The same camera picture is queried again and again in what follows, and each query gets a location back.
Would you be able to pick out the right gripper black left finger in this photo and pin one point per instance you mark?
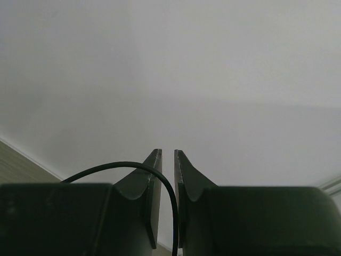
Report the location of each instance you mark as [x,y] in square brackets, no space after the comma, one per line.
[81,218]

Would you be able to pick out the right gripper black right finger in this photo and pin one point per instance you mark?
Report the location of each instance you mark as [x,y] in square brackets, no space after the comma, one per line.
[236,220]

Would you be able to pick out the black wired on-ear headphones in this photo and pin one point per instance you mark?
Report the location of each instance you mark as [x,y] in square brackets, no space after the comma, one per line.
[151,170]

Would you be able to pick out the aluminium corner frame post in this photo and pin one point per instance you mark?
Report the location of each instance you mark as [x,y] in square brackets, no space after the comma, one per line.
[332,187]

